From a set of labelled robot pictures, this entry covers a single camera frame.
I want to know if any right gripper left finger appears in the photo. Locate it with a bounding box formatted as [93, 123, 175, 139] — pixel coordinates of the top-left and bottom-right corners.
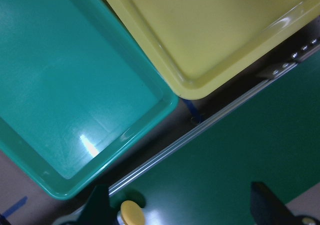
[53, 185, 112, 225]

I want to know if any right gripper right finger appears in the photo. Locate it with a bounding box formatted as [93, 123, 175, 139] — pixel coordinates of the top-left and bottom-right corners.
[250, 181, 320, 225]

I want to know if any yellow push button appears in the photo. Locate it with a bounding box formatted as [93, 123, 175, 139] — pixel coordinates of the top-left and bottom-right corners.
[116, 200, 146, 225]

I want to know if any green conveyor belt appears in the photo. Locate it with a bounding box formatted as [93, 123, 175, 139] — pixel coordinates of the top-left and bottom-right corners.
[110, 38, 320, 225]

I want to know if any green plastic tray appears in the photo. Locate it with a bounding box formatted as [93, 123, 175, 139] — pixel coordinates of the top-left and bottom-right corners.
[0, 0, 178, 200]

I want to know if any yellow plastic tray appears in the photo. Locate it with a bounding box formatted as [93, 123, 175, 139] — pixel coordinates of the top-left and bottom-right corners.
[106, 0, 320, 100]

